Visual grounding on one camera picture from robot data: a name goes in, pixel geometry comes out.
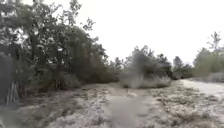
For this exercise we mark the dense green bushes and trees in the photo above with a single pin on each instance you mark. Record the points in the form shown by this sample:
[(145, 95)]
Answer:
[(56, 56)]

